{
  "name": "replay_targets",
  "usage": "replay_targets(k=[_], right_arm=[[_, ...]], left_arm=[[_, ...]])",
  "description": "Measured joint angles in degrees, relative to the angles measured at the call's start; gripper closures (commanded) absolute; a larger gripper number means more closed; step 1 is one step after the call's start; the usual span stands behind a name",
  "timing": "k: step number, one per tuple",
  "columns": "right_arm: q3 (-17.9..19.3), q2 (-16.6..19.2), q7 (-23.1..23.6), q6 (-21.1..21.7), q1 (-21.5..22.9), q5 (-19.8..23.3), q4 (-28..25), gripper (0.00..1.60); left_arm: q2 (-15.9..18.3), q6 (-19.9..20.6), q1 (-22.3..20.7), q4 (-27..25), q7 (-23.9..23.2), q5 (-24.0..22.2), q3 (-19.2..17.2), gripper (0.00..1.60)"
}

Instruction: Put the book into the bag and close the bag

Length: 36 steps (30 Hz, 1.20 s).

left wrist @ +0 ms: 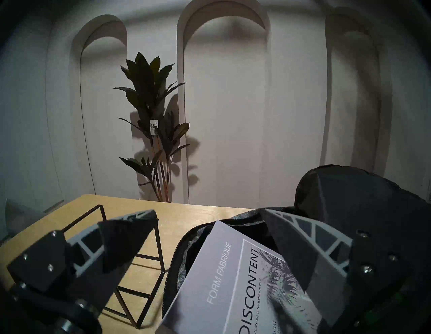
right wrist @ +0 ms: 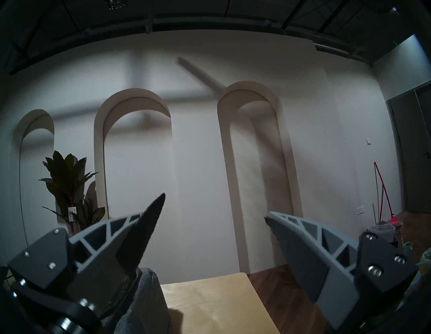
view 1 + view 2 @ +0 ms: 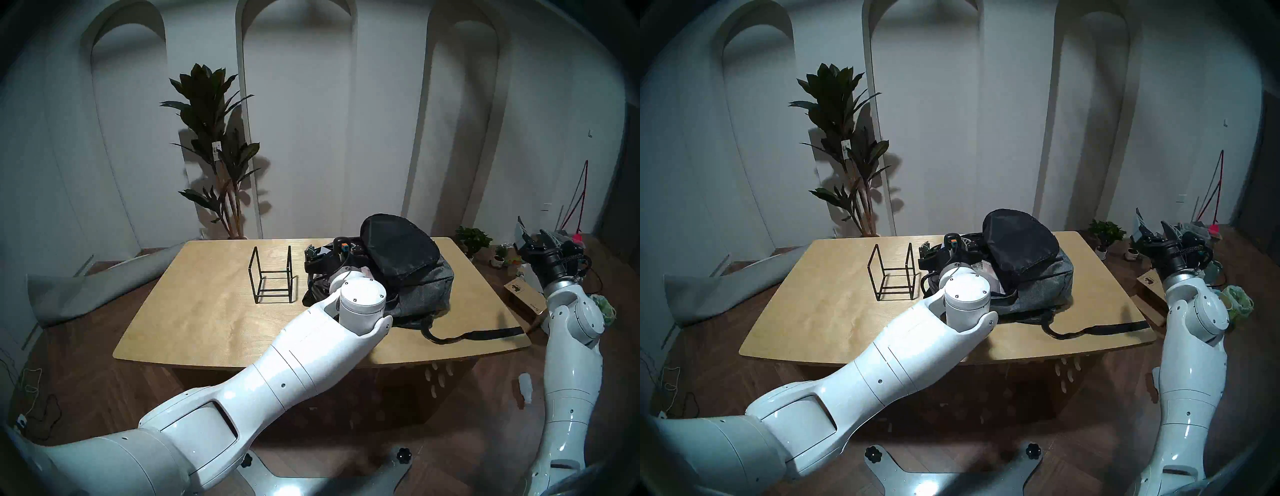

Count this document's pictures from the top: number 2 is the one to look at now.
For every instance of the dark door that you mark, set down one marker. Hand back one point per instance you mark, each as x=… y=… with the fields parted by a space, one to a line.
x=414 y=151

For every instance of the teal cup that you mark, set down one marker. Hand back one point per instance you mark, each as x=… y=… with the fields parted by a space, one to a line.
x=407 y=249

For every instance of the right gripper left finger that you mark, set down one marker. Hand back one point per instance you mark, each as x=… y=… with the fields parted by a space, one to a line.
x=101 y=249

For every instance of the white wall outlet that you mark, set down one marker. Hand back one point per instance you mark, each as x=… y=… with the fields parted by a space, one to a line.
x=360 y=210

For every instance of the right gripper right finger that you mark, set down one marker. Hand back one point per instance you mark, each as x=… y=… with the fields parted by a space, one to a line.
x=336 y=269

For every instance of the grey black backpack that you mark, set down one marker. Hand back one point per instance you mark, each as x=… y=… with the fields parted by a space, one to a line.
x=144 y=303

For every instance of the tall potted leafy plant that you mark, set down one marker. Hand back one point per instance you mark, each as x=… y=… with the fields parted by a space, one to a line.
x=67 y=181

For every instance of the clear plastic container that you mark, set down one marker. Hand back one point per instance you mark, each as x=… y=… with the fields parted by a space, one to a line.
x=384 y=232

